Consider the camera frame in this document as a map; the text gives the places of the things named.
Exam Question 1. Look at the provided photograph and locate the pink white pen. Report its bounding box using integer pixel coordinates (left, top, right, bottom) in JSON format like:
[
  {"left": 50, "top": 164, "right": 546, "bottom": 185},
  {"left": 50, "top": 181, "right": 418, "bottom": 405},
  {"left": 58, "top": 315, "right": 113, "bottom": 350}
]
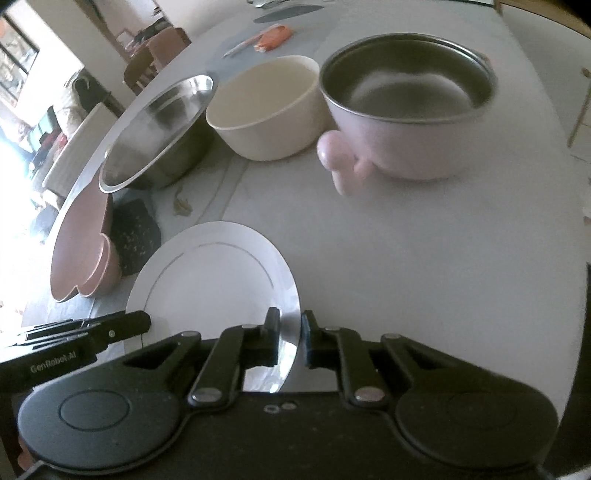
[{"left": 222, "top": 34, "right": 263, "bottom": 58}]

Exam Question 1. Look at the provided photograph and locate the pink bear-shaped lid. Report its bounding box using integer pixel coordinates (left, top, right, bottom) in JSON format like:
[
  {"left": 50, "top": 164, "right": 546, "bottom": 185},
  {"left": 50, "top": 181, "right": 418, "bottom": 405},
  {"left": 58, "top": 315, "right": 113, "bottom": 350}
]
[{"left": 50, "top": 177, "right": 121, "bottom": 302}]

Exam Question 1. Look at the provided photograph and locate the stainless steel mixing bowl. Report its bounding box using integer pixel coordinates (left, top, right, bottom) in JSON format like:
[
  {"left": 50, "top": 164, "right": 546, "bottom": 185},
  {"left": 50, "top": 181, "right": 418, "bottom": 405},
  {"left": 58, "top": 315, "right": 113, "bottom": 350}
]
[{"left": 98, "top": 74, "right": 216, "bottom": 194}]

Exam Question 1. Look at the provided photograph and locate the patterned table runner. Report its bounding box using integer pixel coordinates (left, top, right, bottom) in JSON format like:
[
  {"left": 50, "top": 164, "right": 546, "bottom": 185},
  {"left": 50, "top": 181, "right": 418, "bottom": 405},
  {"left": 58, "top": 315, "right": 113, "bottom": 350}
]
[{"left": 110, "top": 1, "right": 338, "bottom": 276}]

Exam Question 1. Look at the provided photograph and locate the orange tube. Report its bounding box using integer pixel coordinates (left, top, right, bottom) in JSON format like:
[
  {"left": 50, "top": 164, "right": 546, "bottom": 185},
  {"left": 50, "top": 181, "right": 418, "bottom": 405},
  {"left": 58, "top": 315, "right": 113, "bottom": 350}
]
[{"left": 253, "top": 25, "right": 294, "bottom": 53}]

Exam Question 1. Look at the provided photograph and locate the cream ceramic bowl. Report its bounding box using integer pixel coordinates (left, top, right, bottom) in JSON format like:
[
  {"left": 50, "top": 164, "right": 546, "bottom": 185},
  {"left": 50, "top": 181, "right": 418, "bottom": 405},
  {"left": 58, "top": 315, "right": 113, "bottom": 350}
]
[{"left": 205, "top": 55, "right": 331, "bottom": 162}]

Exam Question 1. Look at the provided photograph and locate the beige sofa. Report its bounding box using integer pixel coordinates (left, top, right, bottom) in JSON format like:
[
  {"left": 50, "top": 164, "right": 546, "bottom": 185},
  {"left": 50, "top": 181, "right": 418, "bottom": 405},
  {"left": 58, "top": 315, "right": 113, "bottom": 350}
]
[{"left": 42, "top": 103, "right": 118, "bottom": 209}]

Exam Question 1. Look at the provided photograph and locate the wooden chair with pink cloth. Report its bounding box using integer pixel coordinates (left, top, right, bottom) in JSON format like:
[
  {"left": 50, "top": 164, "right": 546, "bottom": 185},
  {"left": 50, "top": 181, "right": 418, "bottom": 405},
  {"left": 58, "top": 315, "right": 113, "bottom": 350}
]
[{"left": 123, "top": 27, "right": 191, "bottom": 95}]

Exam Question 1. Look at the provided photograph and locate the pink steel-lined handled bowl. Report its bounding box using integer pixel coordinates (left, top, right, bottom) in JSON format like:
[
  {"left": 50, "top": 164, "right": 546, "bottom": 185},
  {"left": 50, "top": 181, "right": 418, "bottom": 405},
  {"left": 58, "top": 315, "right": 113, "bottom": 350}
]
[{"left": 317, "top": 33, "right": 498, "bottom": 195}]

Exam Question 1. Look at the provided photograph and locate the white round plate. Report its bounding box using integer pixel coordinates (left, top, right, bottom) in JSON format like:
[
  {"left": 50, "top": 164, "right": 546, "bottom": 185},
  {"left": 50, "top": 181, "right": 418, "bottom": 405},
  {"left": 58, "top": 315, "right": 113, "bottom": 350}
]
[{"left": 124, "top": 221, "right": 301, "bottom": 393}]

